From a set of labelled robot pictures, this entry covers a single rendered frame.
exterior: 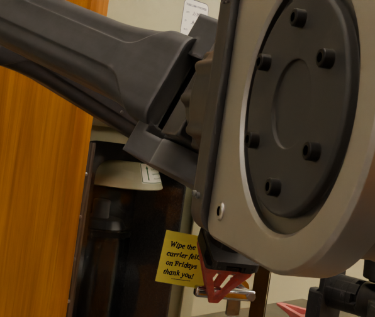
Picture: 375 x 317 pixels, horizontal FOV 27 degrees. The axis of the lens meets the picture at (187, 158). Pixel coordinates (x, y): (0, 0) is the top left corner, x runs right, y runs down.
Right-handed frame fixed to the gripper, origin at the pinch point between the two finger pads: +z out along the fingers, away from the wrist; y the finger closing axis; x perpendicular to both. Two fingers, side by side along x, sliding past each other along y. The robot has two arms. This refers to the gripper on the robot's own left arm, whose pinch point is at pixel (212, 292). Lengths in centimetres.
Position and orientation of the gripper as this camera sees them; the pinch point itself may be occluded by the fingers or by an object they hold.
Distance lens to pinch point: 113.3
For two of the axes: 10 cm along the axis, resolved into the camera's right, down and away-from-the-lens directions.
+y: 1.6, 5.0, -8.5
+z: -2.4, 8.6, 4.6
